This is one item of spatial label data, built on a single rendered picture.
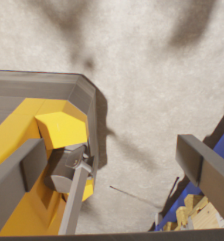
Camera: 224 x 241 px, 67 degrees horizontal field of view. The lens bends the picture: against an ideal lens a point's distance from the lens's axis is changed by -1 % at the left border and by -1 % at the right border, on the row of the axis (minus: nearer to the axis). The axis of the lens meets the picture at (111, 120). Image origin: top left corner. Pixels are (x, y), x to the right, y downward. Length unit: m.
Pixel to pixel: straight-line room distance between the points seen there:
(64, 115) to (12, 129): 0.19
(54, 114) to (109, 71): 0.40
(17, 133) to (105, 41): 0.56
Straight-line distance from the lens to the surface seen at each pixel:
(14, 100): 0.82
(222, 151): 1.11
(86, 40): 0.90
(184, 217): 1.46
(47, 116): 0.69
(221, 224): 1.02
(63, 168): 0.89
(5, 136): 0.65
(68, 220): 0.73
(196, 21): 0.91
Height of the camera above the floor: 0.85
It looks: 49 degrees down
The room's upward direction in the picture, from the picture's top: 173 degrees counter-clockwise
